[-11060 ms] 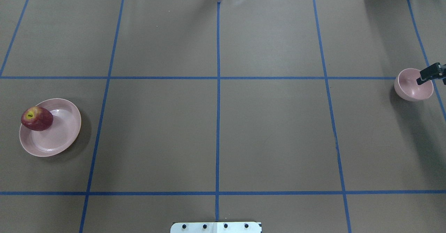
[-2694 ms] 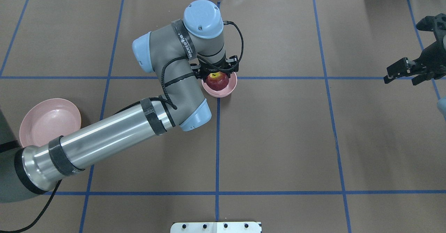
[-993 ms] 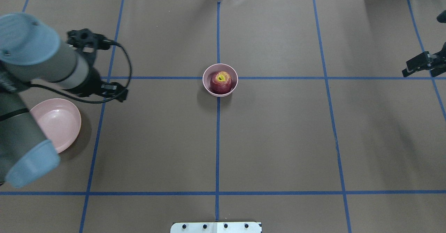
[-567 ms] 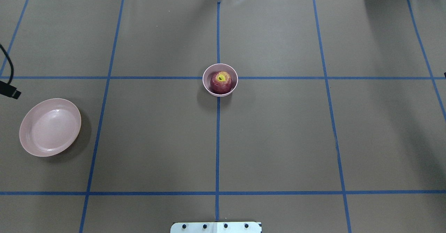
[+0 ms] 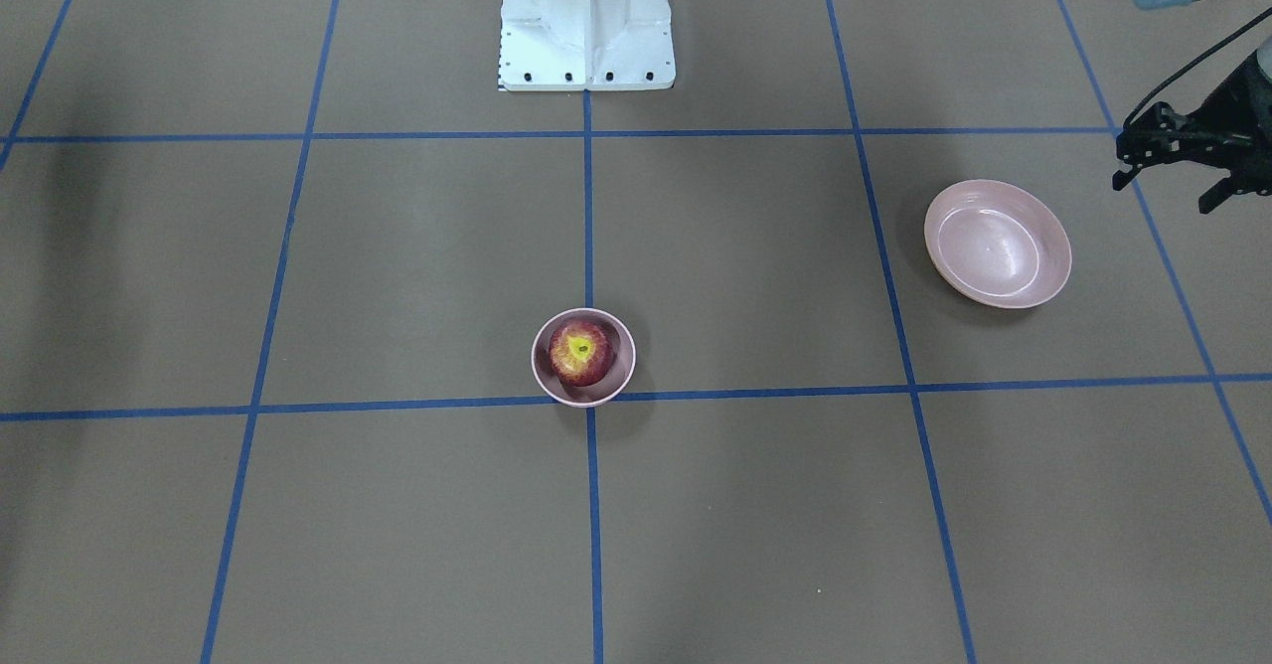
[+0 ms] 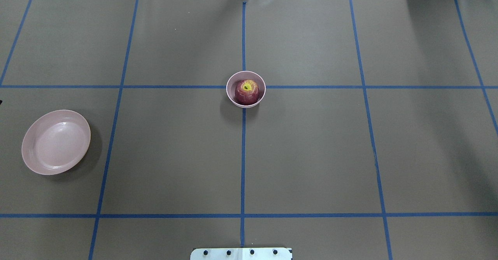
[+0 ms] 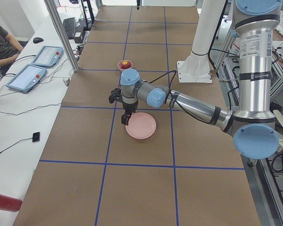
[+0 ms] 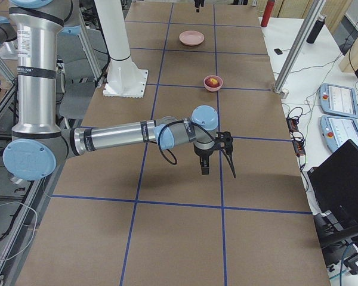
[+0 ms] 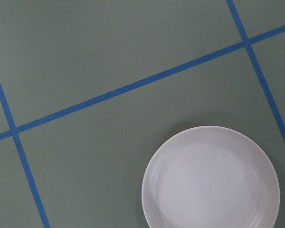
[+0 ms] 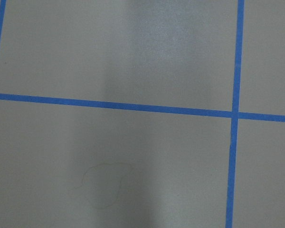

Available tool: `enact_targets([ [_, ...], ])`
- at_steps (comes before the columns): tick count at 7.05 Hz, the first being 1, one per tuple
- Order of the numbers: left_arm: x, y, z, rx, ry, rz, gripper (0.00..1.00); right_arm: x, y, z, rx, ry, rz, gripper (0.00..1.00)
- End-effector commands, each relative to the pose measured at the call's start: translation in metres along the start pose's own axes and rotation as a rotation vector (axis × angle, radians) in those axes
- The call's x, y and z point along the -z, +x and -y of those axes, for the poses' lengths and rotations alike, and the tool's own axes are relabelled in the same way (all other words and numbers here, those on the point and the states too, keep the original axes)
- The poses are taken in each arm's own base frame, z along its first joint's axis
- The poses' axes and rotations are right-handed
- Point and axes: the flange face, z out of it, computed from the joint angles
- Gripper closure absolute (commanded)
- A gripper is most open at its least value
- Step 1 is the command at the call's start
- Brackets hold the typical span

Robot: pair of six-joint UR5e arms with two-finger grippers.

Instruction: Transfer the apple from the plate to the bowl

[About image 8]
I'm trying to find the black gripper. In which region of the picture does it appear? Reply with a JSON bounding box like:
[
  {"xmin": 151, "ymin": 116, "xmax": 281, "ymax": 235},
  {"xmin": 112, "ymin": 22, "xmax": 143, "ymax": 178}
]
[
  {"xmin": 194, "ymin": 146, "xmax": 214, "ymax": 175},
  {"xmin": 194, "ymin": 0, "xmax": 204, "ymax": 13}
]

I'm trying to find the pink bowl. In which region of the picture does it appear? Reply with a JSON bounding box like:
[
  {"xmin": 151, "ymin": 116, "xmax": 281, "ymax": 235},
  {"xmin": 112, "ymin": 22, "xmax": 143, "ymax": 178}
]
[{"xmin": 203, "ymin": 75, "xmax": 223, "ymax": 92}]

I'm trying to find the red apple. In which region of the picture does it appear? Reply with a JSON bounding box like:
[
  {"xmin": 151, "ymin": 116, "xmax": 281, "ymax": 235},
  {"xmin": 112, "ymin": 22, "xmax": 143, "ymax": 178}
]
[{"xmin": 205, "ymin": 77, "xmax": 220, "ymax": 88}]

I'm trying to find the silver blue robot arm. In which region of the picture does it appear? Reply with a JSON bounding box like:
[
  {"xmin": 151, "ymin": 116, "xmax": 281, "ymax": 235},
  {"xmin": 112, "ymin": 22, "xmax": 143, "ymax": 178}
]
[{"xmin": 3, "ymin": 1, "xmax": 222, "ymax": 181}]

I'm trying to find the pink plate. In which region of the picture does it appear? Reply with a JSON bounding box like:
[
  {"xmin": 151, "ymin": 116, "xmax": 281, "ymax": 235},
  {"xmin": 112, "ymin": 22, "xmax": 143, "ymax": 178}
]
[{"xmin": 178, "ymin": 30, "xmax": 205, "ymax": 46}]

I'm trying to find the red bottle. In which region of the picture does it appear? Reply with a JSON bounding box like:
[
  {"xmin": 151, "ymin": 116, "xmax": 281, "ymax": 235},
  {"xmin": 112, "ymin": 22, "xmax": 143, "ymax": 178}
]
[{"xmin": 260, "ymin": 0, "xmax": 275, "ymax": 27}]

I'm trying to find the small black square sensor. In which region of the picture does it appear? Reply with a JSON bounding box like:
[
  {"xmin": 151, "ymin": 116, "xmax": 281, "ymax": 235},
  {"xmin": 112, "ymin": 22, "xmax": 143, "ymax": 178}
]
[{"xmin": 274, "ymin": 48, "xmax": 283, "ymax": 55}]

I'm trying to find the orange black usb hub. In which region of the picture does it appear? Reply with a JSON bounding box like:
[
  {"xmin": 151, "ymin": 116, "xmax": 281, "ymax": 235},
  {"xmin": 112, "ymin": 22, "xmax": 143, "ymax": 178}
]
[{"xmin": 286, "ymin": 117, "xmax": 306, "ymax": 157}]

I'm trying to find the black bottle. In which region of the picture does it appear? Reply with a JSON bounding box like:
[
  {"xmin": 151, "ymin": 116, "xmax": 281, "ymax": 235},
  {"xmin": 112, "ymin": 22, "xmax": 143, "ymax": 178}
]
[{"xmin": 306, "ymin": 14, "xmax": 326, "ymax": 44}]

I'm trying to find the near blue teach pendant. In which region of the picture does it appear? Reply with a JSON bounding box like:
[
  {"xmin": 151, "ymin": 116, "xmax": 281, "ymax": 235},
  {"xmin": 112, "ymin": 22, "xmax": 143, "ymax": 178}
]
[{"xmin": 319, "ymin": 115, "xmax": 358, "ymax": 153}]

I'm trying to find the blue teach pendant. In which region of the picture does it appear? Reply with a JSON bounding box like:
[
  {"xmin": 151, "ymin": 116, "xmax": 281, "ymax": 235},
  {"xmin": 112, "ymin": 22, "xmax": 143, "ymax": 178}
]
[
  {"xmin": 319, "ymin": 115, "xmax": 358, "ymax": 153},
  {"xmin": 319, "ymin": 83, "xmax": 358, "ymax": 119}
]

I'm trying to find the black laptop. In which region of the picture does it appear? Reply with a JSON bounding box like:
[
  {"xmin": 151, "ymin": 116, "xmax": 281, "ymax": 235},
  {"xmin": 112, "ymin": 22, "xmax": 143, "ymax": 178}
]
[{"xmin": 307, "ymin": 139, "xmax": 358, "ymax": 221}]

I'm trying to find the far blue teach pendant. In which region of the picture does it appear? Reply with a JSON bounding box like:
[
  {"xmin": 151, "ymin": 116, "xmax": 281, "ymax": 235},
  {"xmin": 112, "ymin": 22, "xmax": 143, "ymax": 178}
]
[{"xmin": 319, "ymin": 83, "xmax": 358, "ymax": 119}]

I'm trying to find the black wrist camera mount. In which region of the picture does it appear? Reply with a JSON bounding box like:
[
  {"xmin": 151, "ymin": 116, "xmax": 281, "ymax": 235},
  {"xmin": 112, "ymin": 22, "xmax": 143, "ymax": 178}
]
[{"xmin": 215, "ymin": 131, "xmax": 233, "ymax": 156}]

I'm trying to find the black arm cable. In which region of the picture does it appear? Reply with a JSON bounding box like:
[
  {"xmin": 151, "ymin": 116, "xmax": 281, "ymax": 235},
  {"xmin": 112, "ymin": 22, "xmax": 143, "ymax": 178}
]
[{"xmin": 158, "ymin": 119, "xmax": 237, "ymax": 179}]

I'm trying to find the white camera stand base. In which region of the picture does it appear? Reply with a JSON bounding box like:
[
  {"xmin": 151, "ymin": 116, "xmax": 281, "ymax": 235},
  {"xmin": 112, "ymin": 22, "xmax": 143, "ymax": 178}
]
[{"xmin": 95, "ymin": 0, "xmax": 149, "ymax": 98}]

